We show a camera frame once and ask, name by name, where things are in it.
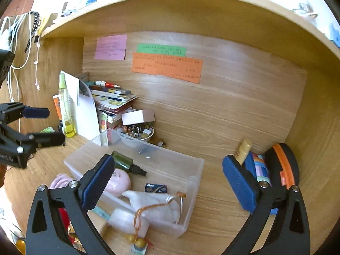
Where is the pink rope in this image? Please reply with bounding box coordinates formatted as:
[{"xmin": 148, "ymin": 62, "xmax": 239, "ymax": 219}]
[{"xmin": 49, "ymin": 173, "xmax": 74, "ymax": 190}]

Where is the white cloth pouch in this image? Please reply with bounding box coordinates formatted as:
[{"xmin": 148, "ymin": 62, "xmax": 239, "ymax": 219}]
[{"xmin": 122, "ymin": 190, "xmax": 182, "ymax": 223}]

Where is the gourd charm with orange cord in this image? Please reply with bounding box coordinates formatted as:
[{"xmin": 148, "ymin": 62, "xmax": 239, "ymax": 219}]
[{"xmin": 123, "ymin": 190, "xmax": 187, "ymax": 247}]

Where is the red pouch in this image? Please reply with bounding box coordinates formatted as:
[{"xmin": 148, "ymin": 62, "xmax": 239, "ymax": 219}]
[{"xmin": 58, "ymin": 208, "xmax": 70, "ymax": 234}]

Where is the orange tube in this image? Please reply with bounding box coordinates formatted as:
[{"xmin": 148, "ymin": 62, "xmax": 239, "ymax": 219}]
[{"xmin": 53, "ymin": 94, "xmax": 62, "ymax": 122}]

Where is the yellow spray bottle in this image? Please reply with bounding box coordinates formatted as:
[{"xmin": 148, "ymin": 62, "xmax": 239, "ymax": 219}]
[{"xmin": 59, "ymin": 72, "xmax": 75, "ymax": 138}]

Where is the pink round case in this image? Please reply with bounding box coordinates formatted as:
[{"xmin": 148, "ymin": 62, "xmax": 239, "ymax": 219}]
[{"xmin": 104, "ymin": 169, "xmax": 131, "ymax": 196}]

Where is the white round plastic container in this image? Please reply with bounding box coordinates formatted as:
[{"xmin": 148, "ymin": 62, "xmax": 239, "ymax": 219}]
[{"xmin": 108, "ymin": 208, "xmax": 150, "ymax": 238}]

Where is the dark green glass bottle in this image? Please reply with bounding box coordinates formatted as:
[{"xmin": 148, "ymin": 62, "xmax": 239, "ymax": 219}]
[{"xmin": 111, "ymin": 151, "xmax": 147, "ymax": 177}]

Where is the white paper sheet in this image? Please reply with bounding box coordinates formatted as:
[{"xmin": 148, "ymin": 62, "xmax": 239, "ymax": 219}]
[{"xmin": 60, "ymin": 71, "xmax": 100, "ymax": 140}]

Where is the small blue staples box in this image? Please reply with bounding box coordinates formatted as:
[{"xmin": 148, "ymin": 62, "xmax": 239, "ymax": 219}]
[{"xmin": 145, "ymin": 183, "xmax": 167, "ymax": 193}]

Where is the black orange zipper case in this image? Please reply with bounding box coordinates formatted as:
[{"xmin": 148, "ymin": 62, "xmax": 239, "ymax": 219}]
[{"xmin": 265, "ymin": 143, "xmax": 300, "ymax": 189}]

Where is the clear plastic storage bin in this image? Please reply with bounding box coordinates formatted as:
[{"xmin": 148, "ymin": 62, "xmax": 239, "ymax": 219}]
[{"xmin": 64, "ymin": 129, "xmax": 205, "ymax": 238}]

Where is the blue patchwork pencil pouch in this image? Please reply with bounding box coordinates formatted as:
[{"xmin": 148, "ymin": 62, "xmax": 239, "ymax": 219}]
[{"xmin": 244, "ymin": 151, "xmax": 278, "ymax": 215}]

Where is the red white marker pen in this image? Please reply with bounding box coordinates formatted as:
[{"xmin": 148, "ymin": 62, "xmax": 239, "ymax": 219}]
[{"xmin": 95, "ymin": 81, "xmax": 120, "ymax": 88}]

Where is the stack of books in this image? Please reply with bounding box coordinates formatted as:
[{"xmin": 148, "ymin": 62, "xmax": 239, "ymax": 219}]
[{"xmin": 85, "ymin": 81, "xmax": 138, "ymax": 132}]

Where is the bowl of trinkets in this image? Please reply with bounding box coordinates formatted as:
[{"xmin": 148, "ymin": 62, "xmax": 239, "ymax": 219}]
[{"xmin": 116, "ymin": 124, "xmax": 155, "ymax": 142}]

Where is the cream lotion tube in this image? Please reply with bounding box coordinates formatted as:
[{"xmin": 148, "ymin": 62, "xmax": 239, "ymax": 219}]
[{"xmin": 235, "ymin": 139, "xmax": 252, "ymax": 165}]

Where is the small white cardboard box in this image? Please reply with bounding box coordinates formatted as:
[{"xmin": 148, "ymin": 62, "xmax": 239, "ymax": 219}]
[{"xmin": 122, "ymin": 109, "xmax": 155, "ymax": 126}]

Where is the pink sticky note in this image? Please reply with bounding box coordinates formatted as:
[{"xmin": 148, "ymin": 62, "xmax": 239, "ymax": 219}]
[{"xmin": 95, "ymin": 35, "xmax": 127, "ymax": 61}]

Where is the green sticky note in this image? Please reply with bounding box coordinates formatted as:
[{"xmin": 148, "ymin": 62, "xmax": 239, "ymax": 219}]
[{"xmin": 137, "ymin": 43, "xmax": 187, "ymax": 57}]

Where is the orange sticky note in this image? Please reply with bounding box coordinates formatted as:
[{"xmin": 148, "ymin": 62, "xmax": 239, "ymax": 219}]
[{"xmin": 131, "ymin": 52, "xmax": 203, "ymax": 84}]

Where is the wooden shelf board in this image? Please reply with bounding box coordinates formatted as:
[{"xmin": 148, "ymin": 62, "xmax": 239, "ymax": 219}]
[{"xmin": 43, "ymin": 0, "xmax": 339, "ymax": 77}]

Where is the white charging cable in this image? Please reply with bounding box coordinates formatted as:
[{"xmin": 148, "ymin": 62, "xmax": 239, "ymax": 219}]
[{"xmin": 0, "ymin": 13, "xmax": 42, "ymax": 134}]

